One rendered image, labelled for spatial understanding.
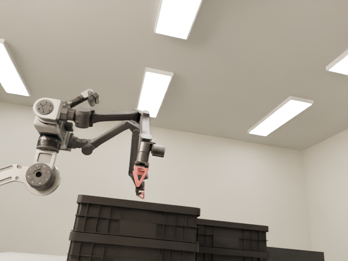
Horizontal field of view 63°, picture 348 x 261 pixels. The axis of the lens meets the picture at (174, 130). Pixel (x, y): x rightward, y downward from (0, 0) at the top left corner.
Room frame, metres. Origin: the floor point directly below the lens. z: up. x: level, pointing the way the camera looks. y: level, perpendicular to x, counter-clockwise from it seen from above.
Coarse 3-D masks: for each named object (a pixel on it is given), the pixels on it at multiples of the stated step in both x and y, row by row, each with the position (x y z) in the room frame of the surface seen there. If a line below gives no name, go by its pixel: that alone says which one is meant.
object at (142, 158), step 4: (140, 152) 1.28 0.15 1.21; (144, 152) 1.28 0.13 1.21; (140, 156) 1.28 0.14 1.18; (144, 156) 1.28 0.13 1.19; (148, 156) 1.30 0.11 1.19; (136, 160) 1.30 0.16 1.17; (140, 160) 1.28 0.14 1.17; (144, 160) 1.28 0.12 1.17; (148, 160) 1.30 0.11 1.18; (136, 164) 1.27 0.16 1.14; (140, 164) 1.29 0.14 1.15; (144, 164) 1.28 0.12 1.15; (148, 164) 1.26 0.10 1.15
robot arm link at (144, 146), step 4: (140, 144) 1.29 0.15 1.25; (144, 144) 1.28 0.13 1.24; (148, 144) 1.29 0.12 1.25; (152, 144) 1.30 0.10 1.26; (140, 148) 1.29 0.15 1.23; (144, 148) 1.28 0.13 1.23; (148, 148) 1.29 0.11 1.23; (152, 148) 1.30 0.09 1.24; (148, 152) 1.29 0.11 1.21; (152, 152) 1.30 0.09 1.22
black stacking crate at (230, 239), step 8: (200, 232) 1.28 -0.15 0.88; (208, 232) 1.29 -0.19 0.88; (216, 232) 1.29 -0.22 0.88; (224, 232) 1.30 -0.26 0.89; (232, 232) 1.31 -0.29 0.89; (240, 232) 1.31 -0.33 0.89; (248, 232) 1.32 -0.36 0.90; (256, 232) 1.32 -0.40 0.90; (264, 232) 1.33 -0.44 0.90; (200, 240) 1.28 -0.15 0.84; (208, 240) 1.29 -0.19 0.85; (216, 240) 1.29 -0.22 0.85; (224, 240) 1.29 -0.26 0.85; (232, 240) 1.30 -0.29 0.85; (240, 240) 1.31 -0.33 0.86; (248, 240) 1.32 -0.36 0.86; (256, 240) 1.32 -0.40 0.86; (264, 240) 1.33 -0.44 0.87; (224, 248) 1.31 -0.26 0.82; (232, 248) 1.29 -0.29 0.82; (240, 248) 1.31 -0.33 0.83; (248, 248) 1.32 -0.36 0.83; (256, 248) 1.32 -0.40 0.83; (264, 248) 1.33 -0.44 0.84
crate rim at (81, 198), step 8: (80, 200) 0.90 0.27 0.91; (88, 200) 0.91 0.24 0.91; (96, 200) 0.91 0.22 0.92; (104, 200) 0.91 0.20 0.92; (112, 200) 0.92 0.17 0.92; (120, 200) 0.92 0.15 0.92; (128, 200) 0.93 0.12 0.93; (136, 200) 0.93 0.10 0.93; (136, 208) 0.93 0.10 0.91; (144, 208) 0.93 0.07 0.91; (152, 208) 0.94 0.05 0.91; (160, 208) 0.94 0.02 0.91; (168, 208) 0.95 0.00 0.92; (176, 208) 0.95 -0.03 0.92; (184, 208) 0.95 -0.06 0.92; (192, 208) 0.96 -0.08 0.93
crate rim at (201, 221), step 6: (198, 222) 1.27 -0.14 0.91; (204, 222) 1.27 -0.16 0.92; (210, 222) 1.28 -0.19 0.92; (216, 222) 1.28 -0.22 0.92; (222, 222) 1.29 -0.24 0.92; (228, 222) 1.29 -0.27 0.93; (234, 222) 1.29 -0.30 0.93; (240, 228) 1.30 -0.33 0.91; (246, 228) 1.30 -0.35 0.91; (252, 228) 1.31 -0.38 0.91; (258, 228) 1.31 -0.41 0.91; (264, 228) 1.32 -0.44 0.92
